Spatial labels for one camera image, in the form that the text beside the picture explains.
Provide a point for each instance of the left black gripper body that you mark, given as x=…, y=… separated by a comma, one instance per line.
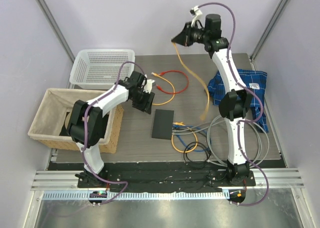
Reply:
x=141, y=100

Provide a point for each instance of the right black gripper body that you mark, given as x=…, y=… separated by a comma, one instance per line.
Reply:
x=197, y=35

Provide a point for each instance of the black network switch box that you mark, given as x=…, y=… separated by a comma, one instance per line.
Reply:
x=162, y=124

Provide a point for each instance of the blue plaid cloth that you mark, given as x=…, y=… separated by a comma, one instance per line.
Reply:
x=255, y=80

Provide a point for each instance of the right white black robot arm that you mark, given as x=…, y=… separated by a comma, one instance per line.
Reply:
x=236, y=102

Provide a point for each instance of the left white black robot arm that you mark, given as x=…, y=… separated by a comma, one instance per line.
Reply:
x=89, y=119

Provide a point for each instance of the white perforated plastic basket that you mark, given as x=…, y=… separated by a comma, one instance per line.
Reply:
x=97, y=69

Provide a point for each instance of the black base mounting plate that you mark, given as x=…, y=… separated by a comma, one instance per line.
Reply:
x=139, y=175

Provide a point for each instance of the brown tape roll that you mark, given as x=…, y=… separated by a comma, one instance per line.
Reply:
x=66, y=121

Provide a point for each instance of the wicker basket with liner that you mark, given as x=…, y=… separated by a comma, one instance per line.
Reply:
x=51, y=115

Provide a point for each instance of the white slotted cable duct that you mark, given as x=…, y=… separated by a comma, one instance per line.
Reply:
x=70, y=195

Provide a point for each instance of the aluminium frame rail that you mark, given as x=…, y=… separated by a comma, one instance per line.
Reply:
x=268, y=178

